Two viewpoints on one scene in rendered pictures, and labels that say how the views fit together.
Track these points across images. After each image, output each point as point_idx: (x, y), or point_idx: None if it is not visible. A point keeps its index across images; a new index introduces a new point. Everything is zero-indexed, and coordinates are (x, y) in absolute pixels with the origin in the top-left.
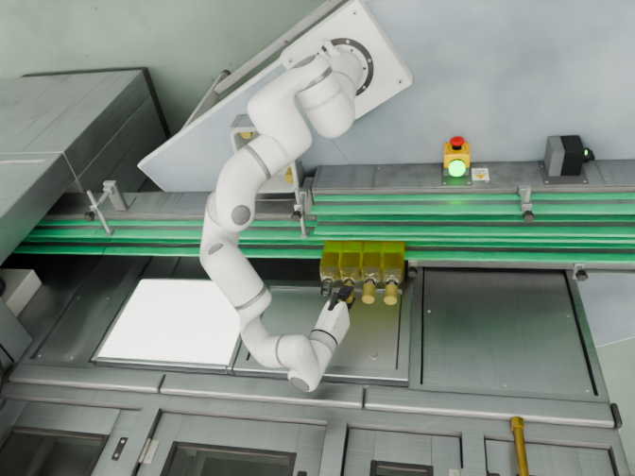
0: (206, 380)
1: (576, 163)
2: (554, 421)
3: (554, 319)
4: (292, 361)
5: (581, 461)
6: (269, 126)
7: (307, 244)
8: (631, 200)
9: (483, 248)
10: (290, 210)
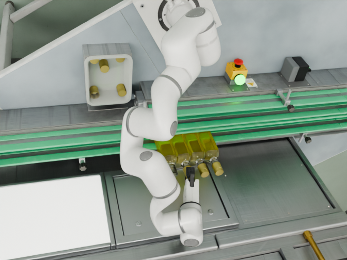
0: (98, 258)
1: (303, 74)
2: (324, 228)
3: (295, 168)
4: (194, 227)
5: (342, 247)
6: (184, 60)
7: None
8: (332, 94)
9: (251, 130)
10: (123, 116)
